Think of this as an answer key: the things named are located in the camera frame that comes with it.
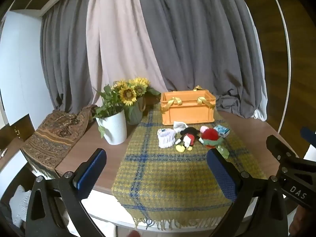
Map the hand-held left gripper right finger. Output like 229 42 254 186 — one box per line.
206 149 290 237

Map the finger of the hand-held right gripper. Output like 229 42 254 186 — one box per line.
299 126 316 143
266 134 298 160

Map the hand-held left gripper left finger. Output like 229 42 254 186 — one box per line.
25 148 108 237

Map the red pompom plush toy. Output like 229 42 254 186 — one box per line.
199 128 225 149

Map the mouse plush toy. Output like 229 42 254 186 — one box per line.
175 127 201 153

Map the white ruffled scrunchie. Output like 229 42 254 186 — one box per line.
157 128 177 149

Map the orange plastic crate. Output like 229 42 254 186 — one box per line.
160 90 217 126

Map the green frog plush toy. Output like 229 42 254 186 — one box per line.
215 145 230 159

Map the blue white tissue packet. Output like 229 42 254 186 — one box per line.
213 124 231 138

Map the white ribbed pot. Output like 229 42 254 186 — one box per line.
95 109 128 146

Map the yellow blue plaid table runner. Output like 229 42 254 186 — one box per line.
112 104 266 230

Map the brown paisley patterned cloth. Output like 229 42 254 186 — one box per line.
23 104 98 178

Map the green leafy plant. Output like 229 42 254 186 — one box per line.
92 84 124 139

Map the green vase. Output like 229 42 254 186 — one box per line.
124 96 147 125

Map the white striped cloth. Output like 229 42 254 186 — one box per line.
9 185 34 228

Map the sunflower bouquet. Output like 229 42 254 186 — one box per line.
110 77 161 107

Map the narrow grey curtain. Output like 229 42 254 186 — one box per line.
40 0 100 116

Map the white cabinet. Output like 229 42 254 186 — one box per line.
0 10 50 127

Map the beige curtain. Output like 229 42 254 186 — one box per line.
86 0 169 100

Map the wide grey curtain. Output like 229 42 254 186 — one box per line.
135 0 269 122

